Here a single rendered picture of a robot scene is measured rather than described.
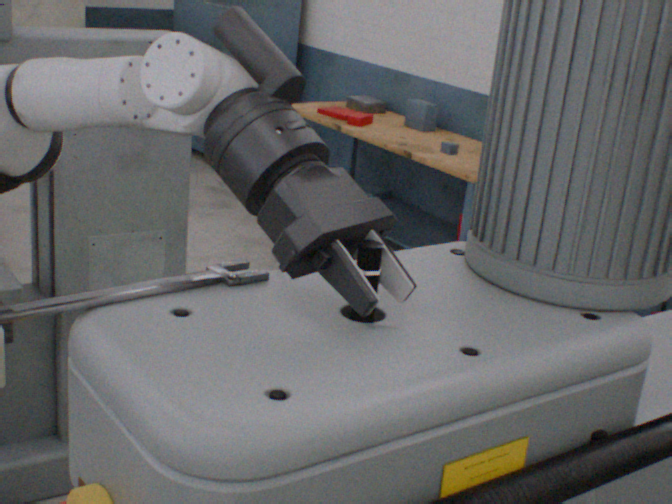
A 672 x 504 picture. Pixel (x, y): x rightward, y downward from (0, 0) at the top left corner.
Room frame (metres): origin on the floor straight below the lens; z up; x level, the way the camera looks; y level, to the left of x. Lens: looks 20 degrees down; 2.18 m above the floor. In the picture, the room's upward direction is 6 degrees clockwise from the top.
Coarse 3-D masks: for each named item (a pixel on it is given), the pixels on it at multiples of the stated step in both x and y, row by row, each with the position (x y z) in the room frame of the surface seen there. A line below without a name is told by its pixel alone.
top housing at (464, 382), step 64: (448, 256) 0.84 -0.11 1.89; (128, 320) 0.62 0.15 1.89; (192, 320) 0.63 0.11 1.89; (256, 320) 0.64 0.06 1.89; (320, 320) 0.66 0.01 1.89; (384, 320) 0.67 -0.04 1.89; (448, 320) 0.68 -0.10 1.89; (512, 320) 0.70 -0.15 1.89; (576, 320) 0.71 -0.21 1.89; (640, 320) 0.73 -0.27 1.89; (128, 384) 0.54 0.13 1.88; (192, 384) 0.53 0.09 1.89; (256, 384) 0.54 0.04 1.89; (320, 384) 0.55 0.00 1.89; (384, 384) 0.56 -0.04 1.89; (448, 384) 0.58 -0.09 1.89; (512, 384) 0.61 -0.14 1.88; (576, 384) 0.66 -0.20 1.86; (640, 384) 0.71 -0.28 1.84; (128, 448) 0.52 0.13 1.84; (192, 448) 0.48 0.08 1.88; (256, 448) 0.48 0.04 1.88; (320, 448) 0.50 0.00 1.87; (384, 448) 0.53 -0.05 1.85; (448, 448) 0.57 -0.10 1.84; (512, 448) 0.61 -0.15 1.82
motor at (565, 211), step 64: (512, 0) 0.82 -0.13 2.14; (576, 0) 0.75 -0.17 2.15; (640, 0) 0.74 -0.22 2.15; (512, 64) 0.80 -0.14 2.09; (576, 64) 0.75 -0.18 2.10; (640, 64) 0.74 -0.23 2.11; (512, 128) 0.79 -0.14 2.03; (576, 128) 0.74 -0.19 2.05; (640, 128) 0.73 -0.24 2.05; (512, 192) 0.77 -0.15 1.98; (576, 192) 0.74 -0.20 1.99; (640, 192) 0.74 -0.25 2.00; (512, 256) 0.77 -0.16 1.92; (576, 256) 0.74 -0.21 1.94; (640, 256) 0.74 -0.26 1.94
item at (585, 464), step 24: (600, 432) 0.67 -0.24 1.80; (624, 432) 0.68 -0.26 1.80; (648, 432) 0.68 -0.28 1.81; (576, 456) 0.63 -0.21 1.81; (600, 456) 0.64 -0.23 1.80; (624, 456) 0.65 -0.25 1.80; (648, 456) 0.66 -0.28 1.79; (504, 480) 0.58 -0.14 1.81; (528, 480) 0.59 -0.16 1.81; (552, 480) 0.60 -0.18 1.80; (576, 480) 0.61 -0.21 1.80; (600, 480) 0.63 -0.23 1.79
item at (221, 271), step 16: (208, 272) 0.72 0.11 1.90; (224, 272) 0.72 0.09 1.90; (256, 272) 0.73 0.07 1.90; (112, 288) 0.66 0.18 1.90; (128, 288) 0.67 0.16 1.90; (144, 288) 0.67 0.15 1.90; (160, 288) 0.68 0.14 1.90; (176, 288) 0.68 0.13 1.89; (192, 288) 0.69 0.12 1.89; (16, 304) 0.61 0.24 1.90; (32, 304) 0.62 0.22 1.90; (48, 304) 0.62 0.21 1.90; (64, 304) 0.62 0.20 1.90; (80, 304) 0.63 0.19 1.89; (96, 304) 0.64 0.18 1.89; (0, 320) 0.59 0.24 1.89; (16, 320) 0.60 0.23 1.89
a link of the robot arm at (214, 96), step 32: (224, 32) 0.80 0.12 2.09; (256, 32) 0.80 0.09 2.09; (160, 64) 0.76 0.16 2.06; (192, 64) 0.75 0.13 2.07; (224, 64) 0.77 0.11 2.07; (256, 64) 0.78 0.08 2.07; (288, 64) 0.78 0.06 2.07; (160, 96) 0.75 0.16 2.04; (192, 96) 0.74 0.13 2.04; (224, 96) 0.76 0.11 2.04; (256, 96) 0.75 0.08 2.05; (288, 96) 0.78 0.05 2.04; (192, 128) 0.77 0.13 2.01; (224, 128) 0.73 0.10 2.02
